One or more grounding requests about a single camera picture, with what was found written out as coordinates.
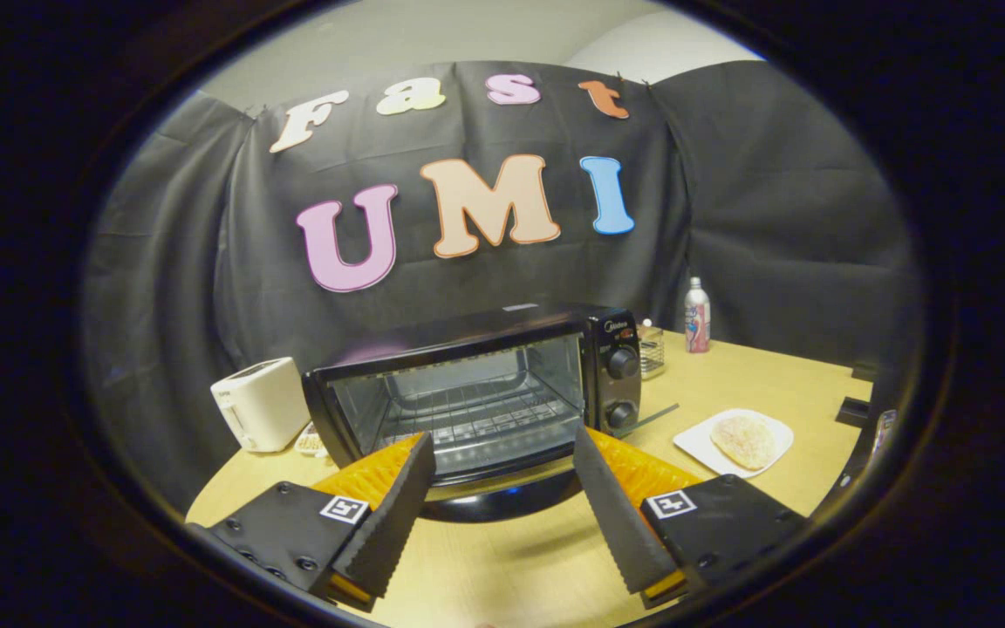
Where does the white bread toaster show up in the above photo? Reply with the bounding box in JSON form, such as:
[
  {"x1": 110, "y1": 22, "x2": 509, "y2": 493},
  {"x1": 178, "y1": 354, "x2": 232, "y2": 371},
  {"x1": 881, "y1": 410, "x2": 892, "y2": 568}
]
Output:
[{"x1": 210, "y1": 357, "x2": 311, "y2": 454}]

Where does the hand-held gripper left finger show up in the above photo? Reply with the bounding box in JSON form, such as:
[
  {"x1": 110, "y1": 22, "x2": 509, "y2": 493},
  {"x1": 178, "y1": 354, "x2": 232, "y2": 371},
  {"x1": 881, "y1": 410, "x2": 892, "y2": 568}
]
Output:
[{"x1": 188, "y1": 432, "x2": 438, "y2": 611}]

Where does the white square plate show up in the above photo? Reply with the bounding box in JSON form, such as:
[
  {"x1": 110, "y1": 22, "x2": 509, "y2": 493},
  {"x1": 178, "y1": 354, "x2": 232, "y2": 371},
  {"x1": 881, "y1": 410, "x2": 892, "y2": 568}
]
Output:
[{"x1": 673, "y1": 408, "x2": 795, "y2": 479}]

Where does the pink label bottle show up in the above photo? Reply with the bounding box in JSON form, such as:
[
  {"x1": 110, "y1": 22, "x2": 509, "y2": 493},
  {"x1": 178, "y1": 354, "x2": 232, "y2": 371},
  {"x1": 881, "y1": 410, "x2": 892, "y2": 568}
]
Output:
[{"x1": 684, "y1": 277, "x2": 712, "y2": 354}]

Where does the sugar-coated bread bun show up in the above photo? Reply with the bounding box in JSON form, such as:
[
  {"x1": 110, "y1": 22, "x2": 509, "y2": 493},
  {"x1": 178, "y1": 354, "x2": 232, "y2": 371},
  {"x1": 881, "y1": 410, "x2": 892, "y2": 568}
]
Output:
[{"x1": 710, "y1": 415, "x2": 776, "y2": 472}]

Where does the black backdrop cloth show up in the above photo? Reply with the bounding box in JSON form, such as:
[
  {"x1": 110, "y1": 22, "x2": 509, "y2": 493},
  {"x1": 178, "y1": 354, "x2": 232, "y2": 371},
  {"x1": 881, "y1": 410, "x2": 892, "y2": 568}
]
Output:
[{"x1": 79, "y1": 59, "x2": 922, "y2": 515}]

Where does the black toaster oven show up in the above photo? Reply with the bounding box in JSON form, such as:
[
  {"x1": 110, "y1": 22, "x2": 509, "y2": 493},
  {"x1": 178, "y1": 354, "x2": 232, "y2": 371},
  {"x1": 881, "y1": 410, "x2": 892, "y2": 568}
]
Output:
[{"x1": 302, "y1": 303, "x2": 682, "y2": 524}]

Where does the wire mesh holder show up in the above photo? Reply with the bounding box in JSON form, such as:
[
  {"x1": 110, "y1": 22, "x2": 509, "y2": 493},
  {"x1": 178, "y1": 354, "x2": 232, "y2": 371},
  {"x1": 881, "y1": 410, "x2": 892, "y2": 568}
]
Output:
[{"x1": 639, "y1": 319, "x2": 667, "y2": 380}]

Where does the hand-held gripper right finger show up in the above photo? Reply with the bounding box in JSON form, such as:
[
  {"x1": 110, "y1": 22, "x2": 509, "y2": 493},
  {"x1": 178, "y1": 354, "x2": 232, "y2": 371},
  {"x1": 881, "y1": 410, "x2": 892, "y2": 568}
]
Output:
[{"x1": 572, "y1": 425, "x2": 809, "y2": 609}]

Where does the white divided snack dish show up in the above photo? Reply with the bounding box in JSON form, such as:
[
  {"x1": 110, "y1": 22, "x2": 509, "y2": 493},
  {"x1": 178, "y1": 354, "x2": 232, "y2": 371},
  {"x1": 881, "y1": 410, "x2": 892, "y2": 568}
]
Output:
[{"x1": 295, "y1": 425, "x2": 333, "y2": 459}]

